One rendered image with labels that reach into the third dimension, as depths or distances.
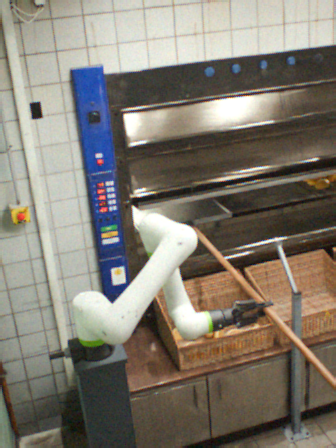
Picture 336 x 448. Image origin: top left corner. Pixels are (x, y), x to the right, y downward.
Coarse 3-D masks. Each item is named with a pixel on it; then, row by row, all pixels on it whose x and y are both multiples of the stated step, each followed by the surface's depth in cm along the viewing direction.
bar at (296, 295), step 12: (324, 228) 329; (264, 240) 321; (276, 240) 322; (288, 240) 324; (228, 252) 316; (288, 276) 316; (300, 300) 312; (300, 312) 315; (300, 324) 318; (300, 336) 321; (300, 360) 328; (300, 372) 331; (300, 384) 334; (300, 396) 337; (300, 408) 341; (288, 432) 349; (300, 432) 348
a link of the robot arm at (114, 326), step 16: (160, 224) 231; (176, 224) 227; (160, 240) 228; (176, 240) 222; (192, 240) 223; (160, 256) 221; (176, 256) 221; (144, 272) 220; (160, 272) 219; (128, 288) 219; (144, 288) 217; (160, 288) 221; (112, 304) 219; (128, 304) 214; (144, 304) 217; (96, 320) 215; (112, 320) 212; (128, 320) 213; (96, 336) 218; (112, 336) 211; (128, 336) 215
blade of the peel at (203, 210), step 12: (180, 204) 376; (192, 204) 375; (204, 204) 373; (216, 204) 372; (144, 216) 363; (168, 216) 361; (180, 216) 359; (192, 216) 358; (204, 216) 356; (216, 216) 350; (228, 216) 353
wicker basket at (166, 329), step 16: (224, 272) 360; (192, 288) 356; (208, 288) 359; (224, 288) 362; (240, 288) 363; (160, 304) 339; (192, 304) 357; (208, 304) 360; (224, 304) 363; (160, 320) 344; (224, 336) 320; (256, 336) 326; (272, 336) 329; (176, 352) 320; (192, 352) 317; (208, 352) 320; (224, 352) 324; (240, 352) 327; (192, 368) 320
